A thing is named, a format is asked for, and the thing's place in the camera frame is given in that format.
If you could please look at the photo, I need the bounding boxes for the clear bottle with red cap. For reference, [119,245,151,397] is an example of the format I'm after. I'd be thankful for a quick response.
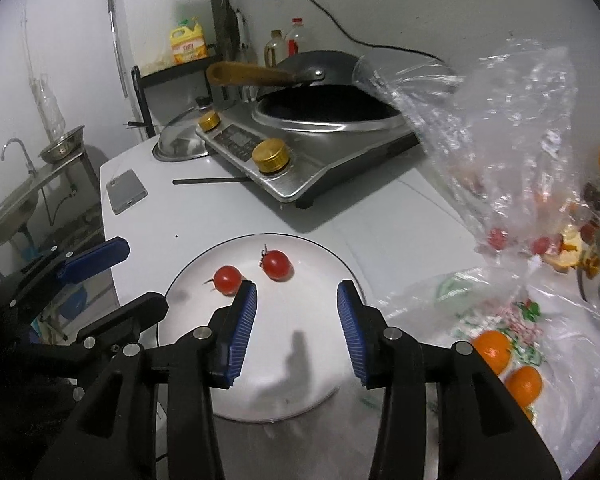
[285,17,308,57]

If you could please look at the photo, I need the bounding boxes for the yellow detergent bottle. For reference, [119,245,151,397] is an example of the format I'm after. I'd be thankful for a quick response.
[169,16,210,66]

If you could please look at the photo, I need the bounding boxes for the clear plastic bag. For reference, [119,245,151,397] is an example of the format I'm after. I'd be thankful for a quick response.
[352,35,600,273]

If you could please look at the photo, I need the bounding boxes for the black wok with wooden handle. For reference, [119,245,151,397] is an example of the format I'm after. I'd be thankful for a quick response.
[206,49,363,92]

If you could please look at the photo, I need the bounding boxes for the black power cable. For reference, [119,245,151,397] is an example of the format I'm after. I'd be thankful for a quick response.
[264,0,446,68]

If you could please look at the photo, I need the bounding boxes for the silver faucet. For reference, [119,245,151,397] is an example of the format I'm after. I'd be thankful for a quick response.
[1,137,36,176]

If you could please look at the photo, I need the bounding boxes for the black metal rack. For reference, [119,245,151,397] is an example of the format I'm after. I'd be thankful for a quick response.
[131,55,221,138]

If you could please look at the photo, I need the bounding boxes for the grey vertical pipe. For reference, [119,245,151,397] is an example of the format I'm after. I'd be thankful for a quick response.
[206,0,231,106]

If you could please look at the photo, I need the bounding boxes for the printed white plastic bag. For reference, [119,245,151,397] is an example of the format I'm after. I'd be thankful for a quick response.
[375,265,600,476]

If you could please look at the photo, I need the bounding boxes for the red cherry tomato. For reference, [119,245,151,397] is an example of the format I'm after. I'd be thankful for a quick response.
[203,266,244,297]
[258,245,294,282]

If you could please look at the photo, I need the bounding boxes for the steel bowl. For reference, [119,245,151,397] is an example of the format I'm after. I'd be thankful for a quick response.
[37,125,86,164]

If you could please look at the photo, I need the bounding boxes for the black chopstick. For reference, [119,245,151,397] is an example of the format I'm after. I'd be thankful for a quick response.
[172,175,253,186]

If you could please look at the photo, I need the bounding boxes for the stainless steel sink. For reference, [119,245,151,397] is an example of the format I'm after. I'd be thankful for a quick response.
[0,160,88,246]

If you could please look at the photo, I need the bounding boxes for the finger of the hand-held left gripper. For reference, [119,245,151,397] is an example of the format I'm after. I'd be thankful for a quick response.
[0,236,131,331]
[27,291,170,361]

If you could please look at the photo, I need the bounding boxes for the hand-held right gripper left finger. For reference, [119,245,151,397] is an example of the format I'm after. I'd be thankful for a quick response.
[37,280,258,480]

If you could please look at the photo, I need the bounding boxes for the orange peel scraps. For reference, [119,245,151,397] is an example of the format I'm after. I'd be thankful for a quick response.
[542,222,600,278]

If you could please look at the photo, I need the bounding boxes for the white round plate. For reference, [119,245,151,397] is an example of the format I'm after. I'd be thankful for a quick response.
[156,232,376,423]

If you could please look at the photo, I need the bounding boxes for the black folded umbrella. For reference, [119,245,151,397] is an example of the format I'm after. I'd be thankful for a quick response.
[220,0,242,61]

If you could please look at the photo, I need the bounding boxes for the white refrigerator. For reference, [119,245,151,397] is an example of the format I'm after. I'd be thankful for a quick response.
[22,0,148,143]

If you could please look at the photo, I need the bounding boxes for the steel induction cooker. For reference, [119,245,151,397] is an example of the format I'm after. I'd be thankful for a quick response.
[195,87,423,209]

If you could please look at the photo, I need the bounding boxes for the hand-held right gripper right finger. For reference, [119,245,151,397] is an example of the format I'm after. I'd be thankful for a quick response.
[336,280,563,480]

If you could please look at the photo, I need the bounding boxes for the steel wok lid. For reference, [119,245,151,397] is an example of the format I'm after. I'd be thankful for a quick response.
[152,97,216,162]

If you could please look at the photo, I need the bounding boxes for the grey smartphone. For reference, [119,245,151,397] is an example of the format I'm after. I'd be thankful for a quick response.
[105,169,149,216]

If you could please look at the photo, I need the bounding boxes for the clear hanging plastic bottle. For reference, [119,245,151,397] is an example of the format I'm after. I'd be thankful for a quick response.
[30,75,66,136]

